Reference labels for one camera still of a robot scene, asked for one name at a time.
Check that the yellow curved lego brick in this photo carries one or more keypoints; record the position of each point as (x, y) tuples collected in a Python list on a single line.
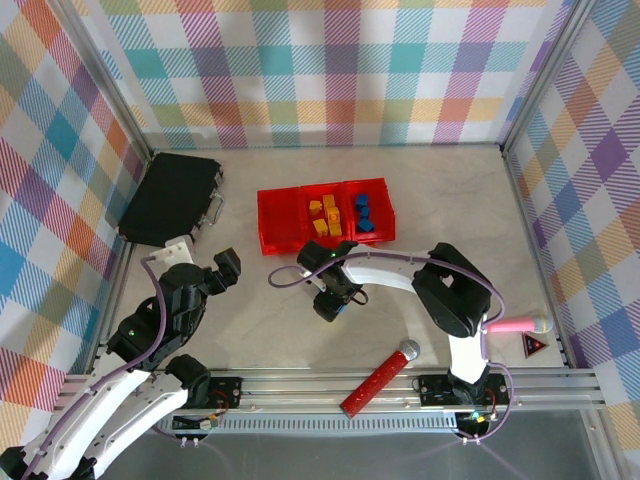
[(315, 206)]

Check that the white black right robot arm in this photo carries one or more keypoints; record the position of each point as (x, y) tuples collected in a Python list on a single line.
[(380, 272)]

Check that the red glitter toy microphone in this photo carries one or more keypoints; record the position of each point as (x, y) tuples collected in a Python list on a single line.
[(375, 380)]

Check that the small circuit board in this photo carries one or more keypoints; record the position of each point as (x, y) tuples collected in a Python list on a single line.
[(475, 417), (209, 424)]

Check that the pink toy microphone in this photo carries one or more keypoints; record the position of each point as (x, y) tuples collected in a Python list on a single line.
[(515, 326)]

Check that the red black triangle badge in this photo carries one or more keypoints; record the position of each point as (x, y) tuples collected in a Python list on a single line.
[(534, 346)]

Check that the aluminium side rail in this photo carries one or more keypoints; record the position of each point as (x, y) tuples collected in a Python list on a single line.
[(533, 250), (120, 270)]

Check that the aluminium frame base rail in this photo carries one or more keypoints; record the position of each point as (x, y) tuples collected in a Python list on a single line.
[(310, 387)]

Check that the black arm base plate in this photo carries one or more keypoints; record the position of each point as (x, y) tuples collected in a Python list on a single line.
[(435, 390), (227, 392)]

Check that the aluminium frame post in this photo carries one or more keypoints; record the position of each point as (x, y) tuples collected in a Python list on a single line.
[(110, 75), (543, 75)]

